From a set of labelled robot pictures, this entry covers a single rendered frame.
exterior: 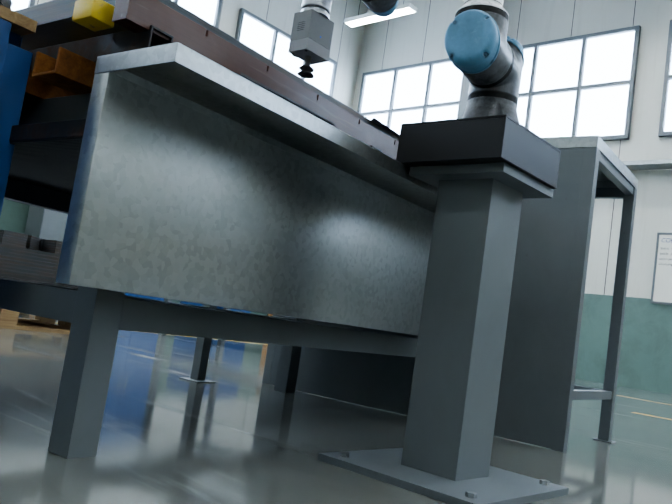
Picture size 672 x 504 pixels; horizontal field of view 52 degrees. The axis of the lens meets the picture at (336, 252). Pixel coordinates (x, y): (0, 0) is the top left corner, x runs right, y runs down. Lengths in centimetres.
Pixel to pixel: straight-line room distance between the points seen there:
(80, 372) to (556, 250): 165
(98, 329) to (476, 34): 95
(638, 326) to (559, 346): 853
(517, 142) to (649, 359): 944
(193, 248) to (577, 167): 154
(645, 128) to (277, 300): 1028
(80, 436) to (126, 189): 45
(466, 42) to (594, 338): 975
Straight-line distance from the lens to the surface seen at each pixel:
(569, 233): 245
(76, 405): 132
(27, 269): 438
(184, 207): 130
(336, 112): 172
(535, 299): 245
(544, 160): 162
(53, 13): 158
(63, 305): 140
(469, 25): 155
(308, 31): 177
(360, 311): 176
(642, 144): 1146
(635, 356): 1091
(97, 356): 133
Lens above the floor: 30
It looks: 6 degrees up
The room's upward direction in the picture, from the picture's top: 8 degrees clockwise
